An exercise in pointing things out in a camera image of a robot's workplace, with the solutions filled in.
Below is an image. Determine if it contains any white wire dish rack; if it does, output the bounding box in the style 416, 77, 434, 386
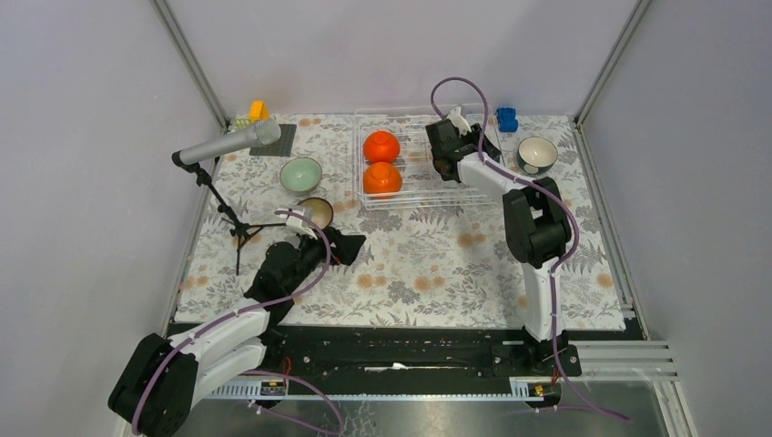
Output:
351, 106, 493, 210

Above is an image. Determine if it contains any black microphone tripod stand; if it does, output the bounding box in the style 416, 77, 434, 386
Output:
172, 156, 282, 275

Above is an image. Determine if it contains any pale green bowl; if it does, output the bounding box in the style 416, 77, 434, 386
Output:
279, 158, 323, 194

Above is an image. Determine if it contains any grey lego baseplate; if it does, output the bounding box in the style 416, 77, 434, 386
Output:
249, 123, 298, 158

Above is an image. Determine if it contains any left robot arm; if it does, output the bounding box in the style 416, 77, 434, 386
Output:
107, 227, 366, 436

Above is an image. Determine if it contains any floral table mat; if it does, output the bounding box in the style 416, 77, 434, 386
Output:
173, 114, 625, 330

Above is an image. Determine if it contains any yellow toy block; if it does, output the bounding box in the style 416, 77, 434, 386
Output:
248, 100, 271, 124

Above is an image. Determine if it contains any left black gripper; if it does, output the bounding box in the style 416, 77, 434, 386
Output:
285, 226, 365, 294

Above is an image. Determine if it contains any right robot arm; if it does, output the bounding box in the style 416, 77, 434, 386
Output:
425, 118, 575, 378

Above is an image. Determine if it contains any blue toy block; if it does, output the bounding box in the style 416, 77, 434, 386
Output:
496, 107, 519, 133

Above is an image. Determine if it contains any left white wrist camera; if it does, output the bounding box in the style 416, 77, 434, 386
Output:
285, 208, 318, 239

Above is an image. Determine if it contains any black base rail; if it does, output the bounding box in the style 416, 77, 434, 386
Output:
260, 326, 582, 397

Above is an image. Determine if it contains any orange bowl front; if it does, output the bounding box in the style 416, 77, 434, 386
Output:
362, 162, 403, 198

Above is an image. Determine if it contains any silver microphone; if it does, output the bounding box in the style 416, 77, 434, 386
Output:
171, 119, 281, 164

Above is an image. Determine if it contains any dark blue bowl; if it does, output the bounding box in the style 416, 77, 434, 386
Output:
515, 137, 558, 176

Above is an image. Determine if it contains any light green toy block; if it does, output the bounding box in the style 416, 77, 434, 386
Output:
233, 117, 250, 130

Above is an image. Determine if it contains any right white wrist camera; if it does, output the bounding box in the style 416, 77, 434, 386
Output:
445, 105, 472, 136

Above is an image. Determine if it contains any orange bowl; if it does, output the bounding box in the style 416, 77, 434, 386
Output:
362, 130, 401, 163
362, 162, 403, 198

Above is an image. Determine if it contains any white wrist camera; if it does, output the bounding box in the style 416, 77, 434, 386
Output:
285, 208, 318, 239
445, 105, 472, 136

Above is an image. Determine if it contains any black patterned bowl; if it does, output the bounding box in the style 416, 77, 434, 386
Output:
298, 197, 334, 229

